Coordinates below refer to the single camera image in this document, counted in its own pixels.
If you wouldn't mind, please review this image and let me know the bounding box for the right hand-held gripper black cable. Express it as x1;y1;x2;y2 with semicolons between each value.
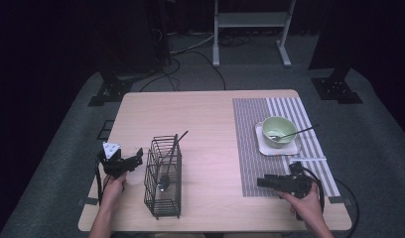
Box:
298;166;361;238

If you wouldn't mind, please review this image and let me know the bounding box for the person's left hand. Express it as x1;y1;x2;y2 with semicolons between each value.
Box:
100;171;129;208

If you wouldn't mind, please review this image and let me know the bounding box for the person's right hand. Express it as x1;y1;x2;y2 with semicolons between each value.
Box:
277;182;325;223

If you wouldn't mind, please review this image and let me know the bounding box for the grey striped placemat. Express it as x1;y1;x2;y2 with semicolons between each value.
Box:
231;96;341;198

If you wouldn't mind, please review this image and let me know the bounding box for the black stand base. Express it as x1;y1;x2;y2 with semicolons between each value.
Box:
87;69;135;108
310;66;364;105

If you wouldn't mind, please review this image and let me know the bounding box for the grey tape strip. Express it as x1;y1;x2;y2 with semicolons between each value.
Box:
329;195;353;205

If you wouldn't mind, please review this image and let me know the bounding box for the green bowl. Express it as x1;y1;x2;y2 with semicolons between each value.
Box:
261;115;298;150

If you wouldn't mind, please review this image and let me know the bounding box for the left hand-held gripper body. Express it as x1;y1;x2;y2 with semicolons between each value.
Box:
98;141;135;180

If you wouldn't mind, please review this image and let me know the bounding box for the white floor cable bundle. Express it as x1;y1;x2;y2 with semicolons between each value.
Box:
169;31;215;56

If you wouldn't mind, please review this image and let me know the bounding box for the black floor frame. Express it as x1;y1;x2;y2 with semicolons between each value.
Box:
96;119;116;141

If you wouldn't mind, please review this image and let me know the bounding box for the left hand-held gripper black cable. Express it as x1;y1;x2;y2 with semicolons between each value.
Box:
94;154;105;204

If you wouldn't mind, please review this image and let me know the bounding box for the hand-held gripper black cable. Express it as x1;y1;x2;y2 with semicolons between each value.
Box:
298;166;361;238
94;154;105;204

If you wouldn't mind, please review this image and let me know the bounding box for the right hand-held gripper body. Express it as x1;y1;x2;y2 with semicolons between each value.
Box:
278;158;328;199

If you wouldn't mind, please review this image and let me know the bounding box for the black-handled metal spoon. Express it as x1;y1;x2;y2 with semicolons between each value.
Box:
157;130;190;193
271;124;320;143

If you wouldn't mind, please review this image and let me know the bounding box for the white metal stand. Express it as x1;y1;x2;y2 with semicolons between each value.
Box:
211;0;297;69

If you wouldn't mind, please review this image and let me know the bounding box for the white square plate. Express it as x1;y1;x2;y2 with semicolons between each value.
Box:
254;121;303;157

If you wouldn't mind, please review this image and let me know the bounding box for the black floor cable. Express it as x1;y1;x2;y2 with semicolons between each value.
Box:
138;50;227;92

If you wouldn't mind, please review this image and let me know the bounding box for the black wire cutlery basket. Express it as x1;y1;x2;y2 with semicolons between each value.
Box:
143;134;184;220

